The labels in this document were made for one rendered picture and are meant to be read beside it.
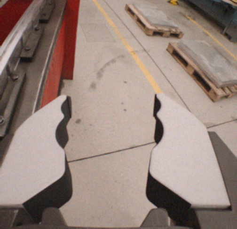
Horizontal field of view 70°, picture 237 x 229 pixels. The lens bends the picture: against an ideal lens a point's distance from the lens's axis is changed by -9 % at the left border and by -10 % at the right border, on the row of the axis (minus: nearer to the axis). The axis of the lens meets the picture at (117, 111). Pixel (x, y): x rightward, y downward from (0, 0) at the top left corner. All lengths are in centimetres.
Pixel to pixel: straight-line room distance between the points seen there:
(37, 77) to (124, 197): 107
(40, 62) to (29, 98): 22
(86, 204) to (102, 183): 20
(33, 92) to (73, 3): 109
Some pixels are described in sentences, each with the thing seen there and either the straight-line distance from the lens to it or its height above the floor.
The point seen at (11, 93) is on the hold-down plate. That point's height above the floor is 90.
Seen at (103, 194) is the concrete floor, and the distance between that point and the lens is 146.
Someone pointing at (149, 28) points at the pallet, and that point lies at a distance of 342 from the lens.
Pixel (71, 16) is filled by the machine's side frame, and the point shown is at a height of 73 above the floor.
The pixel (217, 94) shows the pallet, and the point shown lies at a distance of 260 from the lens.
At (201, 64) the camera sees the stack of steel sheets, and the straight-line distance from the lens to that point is 285.
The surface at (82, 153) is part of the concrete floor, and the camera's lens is 156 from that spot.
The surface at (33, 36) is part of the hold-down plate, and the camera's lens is 102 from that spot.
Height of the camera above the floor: 139
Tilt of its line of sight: 48 degrees down
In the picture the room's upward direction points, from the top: 18 degrees clockwise
